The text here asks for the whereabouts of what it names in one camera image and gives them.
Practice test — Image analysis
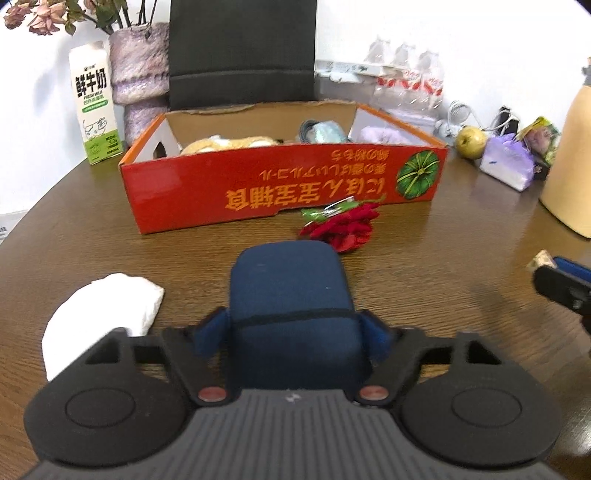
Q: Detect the navy blue fabric case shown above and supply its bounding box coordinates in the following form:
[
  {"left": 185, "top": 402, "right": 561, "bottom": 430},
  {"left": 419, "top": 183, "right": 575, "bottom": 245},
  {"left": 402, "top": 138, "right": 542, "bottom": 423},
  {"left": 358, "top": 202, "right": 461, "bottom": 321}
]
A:
[{"left": 229, "top": 241, "right": 373, "bottom": 391}]

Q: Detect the red artificial rose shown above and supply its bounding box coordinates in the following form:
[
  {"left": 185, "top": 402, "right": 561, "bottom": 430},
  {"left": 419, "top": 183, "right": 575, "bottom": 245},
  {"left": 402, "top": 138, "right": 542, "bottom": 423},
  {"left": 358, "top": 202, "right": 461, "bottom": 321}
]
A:
[{"left": 298, "top": 196, "right": 387, "bottom": 254}]

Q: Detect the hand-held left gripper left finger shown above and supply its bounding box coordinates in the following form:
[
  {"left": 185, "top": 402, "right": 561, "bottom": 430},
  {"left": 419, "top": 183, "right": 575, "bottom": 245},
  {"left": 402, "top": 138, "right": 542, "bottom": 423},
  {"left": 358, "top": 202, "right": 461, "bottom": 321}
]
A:
[{"left": 69, "top": 308, "right": 232, "bottom": 408}]

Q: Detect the purple tissue packet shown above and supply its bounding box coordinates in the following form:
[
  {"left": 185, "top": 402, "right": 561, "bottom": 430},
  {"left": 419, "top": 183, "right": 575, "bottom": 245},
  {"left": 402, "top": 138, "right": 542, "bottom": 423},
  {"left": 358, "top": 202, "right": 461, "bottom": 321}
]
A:
[{"left": 478, "top": 134, "right": 539, "bottom": 193}]

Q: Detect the flat white carton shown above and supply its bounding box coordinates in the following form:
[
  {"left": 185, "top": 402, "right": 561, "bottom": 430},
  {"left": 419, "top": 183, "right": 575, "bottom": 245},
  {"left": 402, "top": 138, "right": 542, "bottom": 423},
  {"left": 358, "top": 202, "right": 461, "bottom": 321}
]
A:
[{"left": 316, "top": 60, "right": 385, "bottom": 77}]

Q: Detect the purple cloth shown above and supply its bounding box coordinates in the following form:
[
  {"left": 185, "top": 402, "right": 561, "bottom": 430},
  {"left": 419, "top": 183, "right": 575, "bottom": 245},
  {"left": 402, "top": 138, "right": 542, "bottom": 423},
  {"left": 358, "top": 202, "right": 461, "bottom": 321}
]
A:
[{"left": 359, "top": 126, "right": 413, "bottom": 145}]

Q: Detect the dried pink rose bouquet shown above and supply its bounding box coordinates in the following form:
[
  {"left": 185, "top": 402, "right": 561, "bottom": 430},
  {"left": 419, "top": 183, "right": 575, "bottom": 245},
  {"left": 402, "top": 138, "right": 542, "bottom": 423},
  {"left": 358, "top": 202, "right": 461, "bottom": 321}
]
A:
[{"left": 2, "top": 0, "right": 160, "bottom": 38}]

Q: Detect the small beige block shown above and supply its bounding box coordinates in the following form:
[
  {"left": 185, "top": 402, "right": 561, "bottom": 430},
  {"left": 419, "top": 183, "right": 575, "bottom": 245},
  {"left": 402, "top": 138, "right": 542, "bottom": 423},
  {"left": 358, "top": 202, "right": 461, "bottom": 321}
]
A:
[{"left": 526, "top": 249, "right": 557, "bottom": 274}]

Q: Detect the purple mottled vase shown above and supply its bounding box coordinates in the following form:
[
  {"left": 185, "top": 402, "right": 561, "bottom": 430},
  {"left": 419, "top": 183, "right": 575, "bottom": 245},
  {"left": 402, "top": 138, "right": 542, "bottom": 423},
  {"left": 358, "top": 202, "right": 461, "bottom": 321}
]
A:
[{"left": 108, "top": 21, "right": 171, "bottom": 147}]

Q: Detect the colourful snack bag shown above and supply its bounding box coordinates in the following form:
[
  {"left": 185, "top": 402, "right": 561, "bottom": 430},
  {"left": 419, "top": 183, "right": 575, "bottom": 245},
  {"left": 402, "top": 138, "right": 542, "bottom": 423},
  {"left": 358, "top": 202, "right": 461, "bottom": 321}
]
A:
[{"left": 517, "top": 116, "right": 562, "bottom": 168}]

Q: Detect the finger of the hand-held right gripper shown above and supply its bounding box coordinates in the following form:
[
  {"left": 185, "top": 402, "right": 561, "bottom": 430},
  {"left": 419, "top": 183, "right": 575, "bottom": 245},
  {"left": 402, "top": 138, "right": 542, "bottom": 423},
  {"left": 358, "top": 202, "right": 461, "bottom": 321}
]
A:
[{"left": 532, "top": 256, "right": 591, "bottom": 320}]

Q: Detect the clear water bottle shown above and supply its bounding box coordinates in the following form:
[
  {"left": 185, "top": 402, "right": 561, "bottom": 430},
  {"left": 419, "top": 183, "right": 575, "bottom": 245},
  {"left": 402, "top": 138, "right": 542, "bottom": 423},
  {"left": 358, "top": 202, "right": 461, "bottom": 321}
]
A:
[
  {"left": 392, "top": 42, "right": 419, "bottom": 100},
  {"left": 416, "top": 50, "right": 446, "bottom": 112},
  {"left": 366, "top": 36, "right": 396, "bottom": 93}
]

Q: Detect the white green milk carton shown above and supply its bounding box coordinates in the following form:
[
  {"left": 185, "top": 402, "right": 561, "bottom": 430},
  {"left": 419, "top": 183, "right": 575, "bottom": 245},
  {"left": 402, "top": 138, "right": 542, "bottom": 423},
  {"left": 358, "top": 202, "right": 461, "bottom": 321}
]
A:
[{"left": 68, "top": 41, "right": 125, "bottom": 166}]

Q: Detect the cream thermos jug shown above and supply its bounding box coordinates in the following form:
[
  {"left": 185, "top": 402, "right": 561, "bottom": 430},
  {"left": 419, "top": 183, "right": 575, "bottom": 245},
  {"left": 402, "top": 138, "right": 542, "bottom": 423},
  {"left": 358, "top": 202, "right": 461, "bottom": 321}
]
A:
[{"left": 539, "top": 58, "right": 591, "bottom": 239}]

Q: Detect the black paper bag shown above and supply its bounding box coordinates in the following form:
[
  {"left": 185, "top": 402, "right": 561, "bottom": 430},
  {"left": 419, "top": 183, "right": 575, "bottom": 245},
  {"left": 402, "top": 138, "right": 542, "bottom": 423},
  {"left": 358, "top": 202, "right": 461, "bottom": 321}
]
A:
[{"left": 168, "top": 0, "right": 320, "bottom": 112}]

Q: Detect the red cardboard box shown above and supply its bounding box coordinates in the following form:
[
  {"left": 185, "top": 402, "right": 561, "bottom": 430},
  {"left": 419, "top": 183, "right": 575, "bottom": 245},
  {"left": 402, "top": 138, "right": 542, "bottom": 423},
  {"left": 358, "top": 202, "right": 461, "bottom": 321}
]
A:
[{"left": 119, "top": 100, "right": 450, "bottom": 235}]

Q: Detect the grey coiled cable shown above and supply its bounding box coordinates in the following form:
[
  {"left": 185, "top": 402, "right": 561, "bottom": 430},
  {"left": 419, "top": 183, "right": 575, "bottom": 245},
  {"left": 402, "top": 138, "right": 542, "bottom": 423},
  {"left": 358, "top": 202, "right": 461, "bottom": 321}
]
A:
[{"left": 299, "top": 120, "right": 324, "bottom": 144}]

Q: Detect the white crumpled tissue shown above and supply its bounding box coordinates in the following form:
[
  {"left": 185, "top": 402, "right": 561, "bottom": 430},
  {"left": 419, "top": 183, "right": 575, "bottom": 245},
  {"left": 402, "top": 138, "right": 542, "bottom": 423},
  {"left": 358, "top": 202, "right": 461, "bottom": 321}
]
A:
[{"left": 41, "top": 272, "right": 165, "bottom": 382}]

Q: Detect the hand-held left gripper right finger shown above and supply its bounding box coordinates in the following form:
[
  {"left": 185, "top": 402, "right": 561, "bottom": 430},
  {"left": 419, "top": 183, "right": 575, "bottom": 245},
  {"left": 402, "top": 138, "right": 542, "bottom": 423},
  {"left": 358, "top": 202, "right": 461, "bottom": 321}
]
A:
[{"left": 355, "top": 310, "right": 502, "bottom": 408}]

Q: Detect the green apple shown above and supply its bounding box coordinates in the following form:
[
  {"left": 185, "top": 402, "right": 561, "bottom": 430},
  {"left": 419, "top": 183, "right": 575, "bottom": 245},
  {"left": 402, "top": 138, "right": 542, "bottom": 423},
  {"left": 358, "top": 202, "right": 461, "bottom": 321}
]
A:
[{"left": 456, "top": 126, "right": 488, "bottom": 160}]

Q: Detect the crumpled clear plastic bag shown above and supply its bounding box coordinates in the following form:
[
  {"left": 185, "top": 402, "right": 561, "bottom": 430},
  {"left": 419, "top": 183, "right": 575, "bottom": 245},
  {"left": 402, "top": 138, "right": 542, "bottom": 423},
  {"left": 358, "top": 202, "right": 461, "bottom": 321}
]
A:
[{"left": 308, "top": 121, "right": 348, "bottom": 144}]

